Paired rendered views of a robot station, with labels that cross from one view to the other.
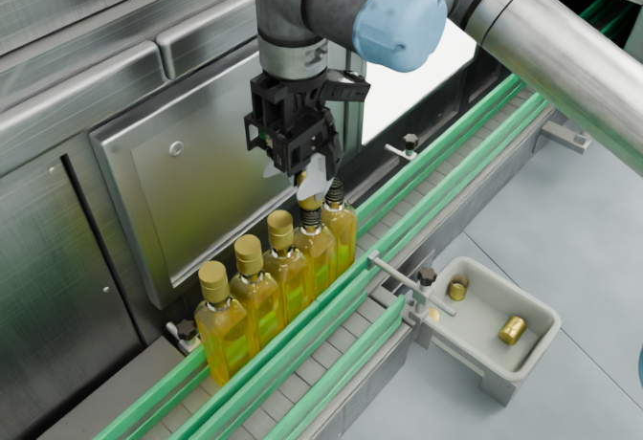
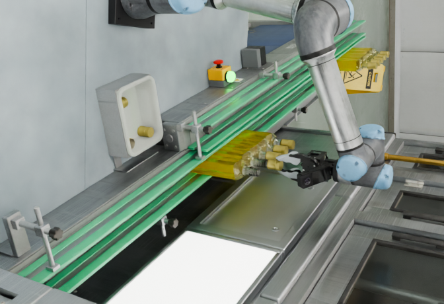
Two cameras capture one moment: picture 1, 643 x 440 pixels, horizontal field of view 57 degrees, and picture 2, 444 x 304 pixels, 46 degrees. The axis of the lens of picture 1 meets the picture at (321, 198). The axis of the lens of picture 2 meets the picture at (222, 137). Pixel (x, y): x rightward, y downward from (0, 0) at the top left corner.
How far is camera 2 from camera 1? 1.84 m
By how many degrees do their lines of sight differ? 81
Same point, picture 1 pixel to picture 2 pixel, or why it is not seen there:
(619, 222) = not seen: outside the picture
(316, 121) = (320, 158)
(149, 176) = not seen: hidden behind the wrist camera
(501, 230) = (65, 178)
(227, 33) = (332, 209)
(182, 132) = (314, 190)
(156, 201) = not seen: hidden behind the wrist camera
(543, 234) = (46, 162)
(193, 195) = (284, 184)
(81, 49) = (365, 192)
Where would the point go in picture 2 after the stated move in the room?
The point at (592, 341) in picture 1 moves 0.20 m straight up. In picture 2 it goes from (78, 75) to (131, 78)
